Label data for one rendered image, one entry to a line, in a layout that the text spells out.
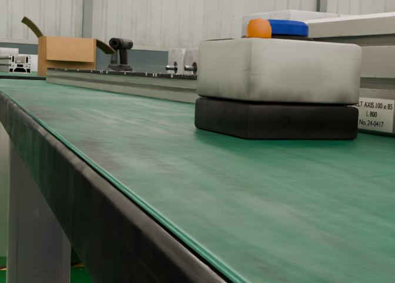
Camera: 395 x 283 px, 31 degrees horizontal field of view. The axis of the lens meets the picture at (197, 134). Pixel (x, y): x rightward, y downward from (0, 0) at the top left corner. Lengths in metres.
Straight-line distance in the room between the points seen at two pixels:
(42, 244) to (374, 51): 1.44
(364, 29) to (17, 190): 1.40
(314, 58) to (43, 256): 1.49
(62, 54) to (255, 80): 2.29
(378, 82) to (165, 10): 11.49
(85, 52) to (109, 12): 9.05
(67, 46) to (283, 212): 2.52
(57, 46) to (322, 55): 2.30
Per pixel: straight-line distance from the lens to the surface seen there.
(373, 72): 0.51
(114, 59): 4.10
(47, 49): 2.69
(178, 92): 0.92
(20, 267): 1.87
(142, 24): 11.86
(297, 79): 0.42
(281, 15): 0.62
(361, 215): 0.20
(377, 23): 0.51
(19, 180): 1.82
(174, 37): 11.99
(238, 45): 0.42
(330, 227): 0.18
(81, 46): 2.71
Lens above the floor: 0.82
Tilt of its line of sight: 5 degrees down
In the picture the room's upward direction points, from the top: 3 degrees clockwise
